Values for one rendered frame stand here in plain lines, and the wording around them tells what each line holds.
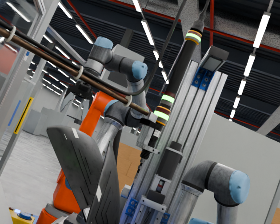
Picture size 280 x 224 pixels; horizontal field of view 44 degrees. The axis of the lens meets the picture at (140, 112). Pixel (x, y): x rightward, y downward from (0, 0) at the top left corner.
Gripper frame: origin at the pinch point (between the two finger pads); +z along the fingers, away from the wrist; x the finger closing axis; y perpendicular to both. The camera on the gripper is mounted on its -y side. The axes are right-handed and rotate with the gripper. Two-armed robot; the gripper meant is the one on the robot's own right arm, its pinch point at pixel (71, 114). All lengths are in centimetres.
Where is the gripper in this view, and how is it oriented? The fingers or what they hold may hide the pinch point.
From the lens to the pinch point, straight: 146.5
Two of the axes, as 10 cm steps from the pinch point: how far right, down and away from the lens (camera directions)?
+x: -9.1, -4.0, -1.3
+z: -3.9, 9.1, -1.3
